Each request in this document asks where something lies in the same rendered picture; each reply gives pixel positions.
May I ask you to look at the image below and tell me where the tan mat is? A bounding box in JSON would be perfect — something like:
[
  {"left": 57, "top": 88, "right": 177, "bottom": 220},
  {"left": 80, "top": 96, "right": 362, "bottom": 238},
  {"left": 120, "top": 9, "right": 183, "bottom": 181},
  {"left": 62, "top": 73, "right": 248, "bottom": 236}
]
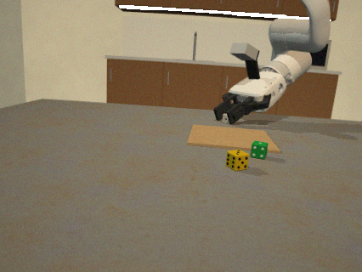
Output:
[{"left": 187, "top": 124, "right": 280, "bottom": 154}]

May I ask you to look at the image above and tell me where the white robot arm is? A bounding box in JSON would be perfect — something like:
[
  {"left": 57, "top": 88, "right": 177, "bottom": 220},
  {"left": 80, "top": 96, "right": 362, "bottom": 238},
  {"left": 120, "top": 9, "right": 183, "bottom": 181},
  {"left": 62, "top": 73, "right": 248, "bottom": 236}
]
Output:
[{"left": 229, "top": 0, "right": 331, "bottom": 87}]

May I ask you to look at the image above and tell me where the white die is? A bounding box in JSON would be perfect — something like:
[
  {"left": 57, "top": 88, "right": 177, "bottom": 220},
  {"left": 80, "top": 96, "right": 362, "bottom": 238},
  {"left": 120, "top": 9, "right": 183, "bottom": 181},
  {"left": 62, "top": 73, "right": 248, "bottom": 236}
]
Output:
[{"left": 222, "top": 113, "right": 230, "bottom": 124}]

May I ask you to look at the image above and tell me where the yellow die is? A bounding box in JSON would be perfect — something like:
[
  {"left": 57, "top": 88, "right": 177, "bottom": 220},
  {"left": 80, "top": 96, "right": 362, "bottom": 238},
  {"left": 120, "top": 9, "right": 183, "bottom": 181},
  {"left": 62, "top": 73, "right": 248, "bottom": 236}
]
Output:
[{"left": 225, "top": 150, "right": 249, "bottom": 171}]

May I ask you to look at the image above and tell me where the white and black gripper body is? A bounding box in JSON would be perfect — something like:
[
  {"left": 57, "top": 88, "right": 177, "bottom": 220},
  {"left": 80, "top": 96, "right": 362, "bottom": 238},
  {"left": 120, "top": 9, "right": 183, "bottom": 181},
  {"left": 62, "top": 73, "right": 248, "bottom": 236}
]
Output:
[{"left": 229, "top": 65, "right": 286, "bottom": 113}]

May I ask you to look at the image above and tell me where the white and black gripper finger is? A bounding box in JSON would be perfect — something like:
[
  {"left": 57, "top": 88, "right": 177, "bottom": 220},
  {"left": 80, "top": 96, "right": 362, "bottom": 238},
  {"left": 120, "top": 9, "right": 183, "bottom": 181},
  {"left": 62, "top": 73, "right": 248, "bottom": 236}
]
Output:
[
  {"left": 227, "top": 94, "right": 271, "bottom": 124},
  {"left": 213, "top": 93, "right": 241, "bottom": 121}
]

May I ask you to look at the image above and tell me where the green die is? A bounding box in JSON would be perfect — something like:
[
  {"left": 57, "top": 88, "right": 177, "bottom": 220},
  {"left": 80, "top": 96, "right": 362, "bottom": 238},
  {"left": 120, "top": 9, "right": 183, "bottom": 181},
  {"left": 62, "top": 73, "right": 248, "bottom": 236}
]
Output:
[{"left": 251, "top": 141, "right": 268, "bottom": 160}]

